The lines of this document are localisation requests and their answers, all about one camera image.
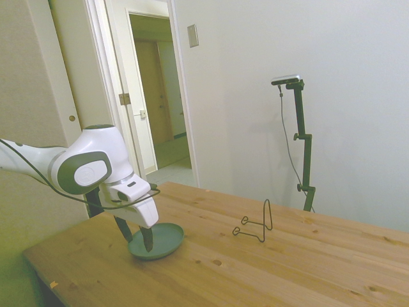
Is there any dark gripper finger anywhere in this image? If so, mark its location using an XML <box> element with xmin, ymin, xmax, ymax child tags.
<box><xmin>139</xmin><ymin>224</ymin><xmax>155</xmax><ymax>253</ymax></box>
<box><xmin>113</xmin><ymin>216</ymin><xmax>134</xmax><ymax>244</ymax></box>

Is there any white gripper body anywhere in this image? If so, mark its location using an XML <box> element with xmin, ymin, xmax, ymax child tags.
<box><xmin>98</xmin><ymin>187</ymin><xmax>160</xmax><ymax>229</ymax></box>

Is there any green round plate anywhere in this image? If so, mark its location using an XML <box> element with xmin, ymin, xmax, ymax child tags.
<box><xmin>127</xmin><ymin>223</ymin><xmax>186</xmax><ymax>261</ymax></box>

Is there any brown wooden hallway door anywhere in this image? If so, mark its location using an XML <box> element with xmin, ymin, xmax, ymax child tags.
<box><xmin>134</xmin><ymin>37</ymin><xmax>175</xmax><ymax>141</ymax></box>

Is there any white door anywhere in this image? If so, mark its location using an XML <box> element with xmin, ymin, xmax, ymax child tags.
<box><xmin>105</xmin><ymin>0</ymin><xmax>160</xmax><ymax>185</ymax></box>

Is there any beige sliding door panel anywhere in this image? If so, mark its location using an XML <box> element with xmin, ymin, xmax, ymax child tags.
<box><xmin>0</xmin><ymin>0</ymin><xmax>108</xmax><ymax>221</ymax></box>

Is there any black wire plate stand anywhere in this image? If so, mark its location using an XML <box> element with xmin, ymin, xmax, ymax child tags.
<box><xmin>233</xmin><ymin>198</ymin><xmax>274</xmax><ymax>244</ymax></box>

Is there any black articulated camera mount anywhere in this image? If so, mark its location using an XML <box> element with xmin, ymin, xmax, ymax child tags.
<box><xmin>284</xmin><ymin>80</ymin><xmax>318</xmax><ymax>213</ymax></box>

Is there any beige wall switch plate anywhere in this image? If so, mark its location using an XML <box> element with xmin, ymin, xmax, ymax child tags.
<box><xmin>187</xmin><ymin>24</ymin><xmax>200</xmax><ymax>49</ymax></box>

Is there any grey stereo camera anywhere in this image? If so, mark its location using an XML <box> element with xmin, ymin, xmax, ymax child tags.
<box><xmin>270</xmin><ymin>74</ymin><xmax>303</xmax><ymax>87</ymax></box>

